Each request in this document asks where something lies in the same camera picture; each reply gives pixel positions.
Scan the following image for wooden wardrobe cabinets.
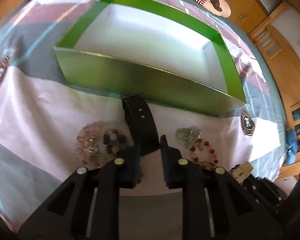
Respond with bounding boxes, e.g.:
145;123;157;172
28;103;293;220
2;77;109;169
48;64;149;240
224;0;300;180

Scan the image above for pink bead bracelet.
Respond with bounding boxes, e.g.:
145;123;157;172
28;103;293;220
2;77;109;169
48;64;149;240
75;121;116;169

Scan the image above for blue cloth item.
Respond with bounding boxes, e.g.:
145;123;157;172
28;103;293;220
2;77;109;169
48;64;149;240
285;129;298;165

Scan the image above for cream strap watch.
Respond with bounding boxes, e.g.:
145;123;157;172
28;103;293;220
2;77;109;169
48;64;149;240
230;161;253;184

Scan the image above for dark brown bead bracelet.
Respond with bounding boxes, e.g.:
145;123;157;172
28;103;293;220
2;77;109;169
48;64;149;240
103;128;144;183

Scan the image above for black wrist watch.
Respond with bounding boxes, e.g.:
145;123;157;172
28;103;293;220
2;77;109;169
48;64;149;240
122;95;160;156

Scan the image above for red bead bracelet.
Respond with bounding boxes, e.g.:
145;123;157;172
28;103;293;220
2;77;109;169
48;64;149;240
189;138;219;171

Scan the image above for green cardboard box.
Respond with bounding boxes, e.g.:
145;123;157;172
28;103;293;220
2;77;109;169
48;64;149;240
55;0;246;116

